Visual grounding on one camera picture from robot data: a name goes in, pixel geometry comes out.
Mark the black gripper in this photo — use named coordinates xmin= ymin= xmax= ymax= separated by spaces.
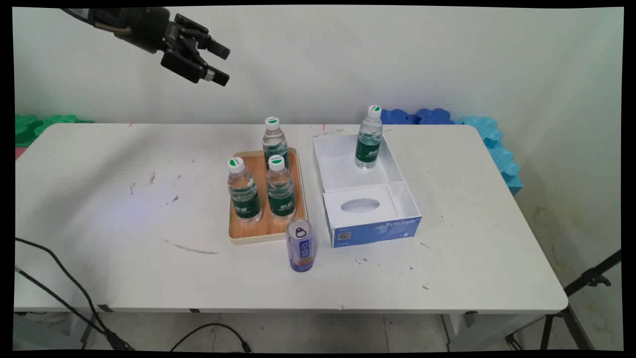
xmin=89 ymin=7 xmax=231 ymax=87

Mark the green label water bottle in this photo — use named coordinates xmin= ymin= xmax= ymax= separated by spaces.
xmin=227 ymin=157 xmax=263 ymax=225
xmin=266 ymin=155 xmax=296 ymax=221
xmin=262 ymin=116 xmax=289 ymax=170
xmin=355 ymin=104 xmax=384 ymax=170

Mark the green foam mat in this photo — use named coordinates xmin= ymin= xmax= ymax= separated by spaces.
xmin=15 ymin=114 xmax=95 ymax=148

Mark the wooden tray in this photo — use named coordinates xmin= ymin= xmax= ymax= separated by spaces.
xmin=228 ymin=148 xmax=309 ymax=245

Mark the blue drink can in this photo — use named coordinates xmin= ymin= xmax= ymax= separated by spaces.
xmin=286 ymin=218 xmax=315 ymax=272

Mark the dark blue foam mat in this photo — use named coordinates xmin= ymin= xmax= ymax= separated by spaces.
xmin=380 ymin=108 xmax=455 ymax=125

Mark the white and blue cardboard box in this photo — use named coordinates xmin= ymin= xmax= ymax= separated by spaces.
xmin=313 ymin=131 xmax=422 ymax=248

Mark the light blue foam mat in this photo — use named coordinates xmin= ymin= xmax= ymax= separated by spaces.
xmin=453 ymin=116 xmax=524 ymax=196

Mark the white table leg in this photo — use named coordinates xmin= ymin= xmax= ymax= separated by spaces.
xmin=442 ymin=313 xmax=547 ymax=352

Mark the black tripod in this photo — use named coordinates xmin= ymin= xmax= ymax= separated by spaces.
xmin=505 ymin=249 xmax=622 ymax=351

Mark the black floor cable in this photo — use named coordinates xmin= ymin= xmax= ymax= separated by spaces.
xmin=170 ymin=323 xmax=252 ymax=353

